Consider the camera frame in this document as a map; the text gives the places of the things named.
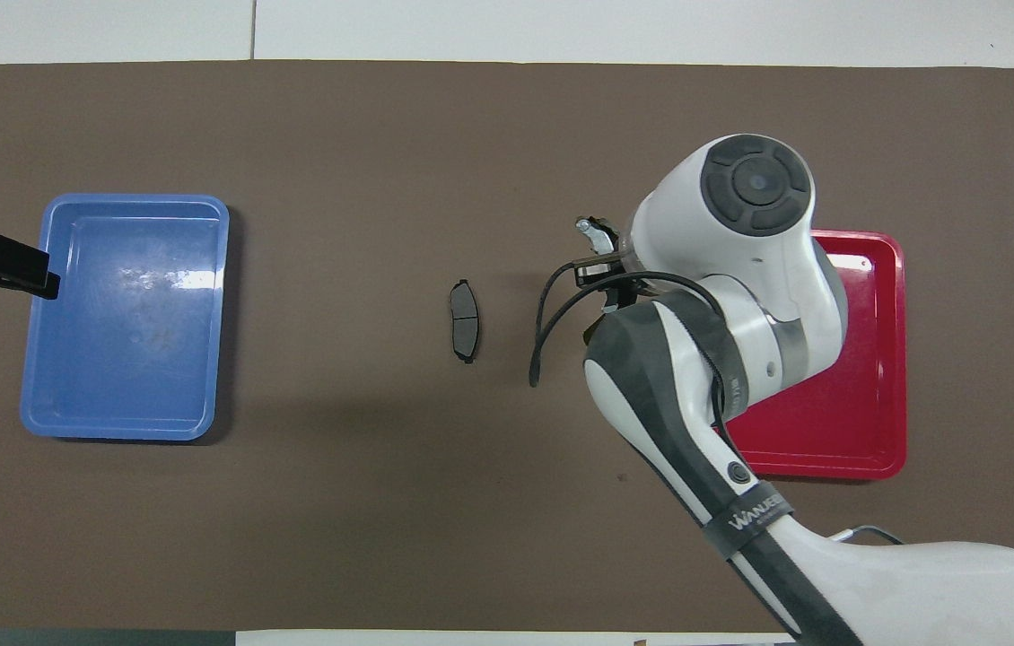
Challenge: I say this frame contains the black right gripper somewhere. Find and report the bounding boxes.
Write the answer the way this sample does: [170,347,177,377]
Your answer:
[574,258,653,317]

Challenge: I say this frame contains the curved brake shoe silver web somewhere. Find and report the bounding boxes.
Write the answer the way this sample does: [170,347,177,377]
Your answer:
[575,215,621,254]

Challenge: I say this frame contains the grey brake pad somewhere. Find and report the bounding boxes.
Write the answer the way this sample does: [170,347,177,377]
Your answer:
[448,279,483,364]

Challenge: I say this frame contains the brown table mat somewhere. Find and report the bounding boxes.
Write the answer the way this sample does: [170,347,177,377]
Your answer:
[0,60,1014,633]

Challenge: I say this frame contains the blue plastic tray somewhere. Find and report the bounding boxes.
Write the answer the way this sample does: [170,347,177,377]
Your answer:
[20,193,231,442]

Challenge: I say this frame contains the red plastic tray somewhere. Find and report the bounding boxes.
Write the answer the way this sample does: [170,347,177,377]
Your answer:
[721,230,908,481]

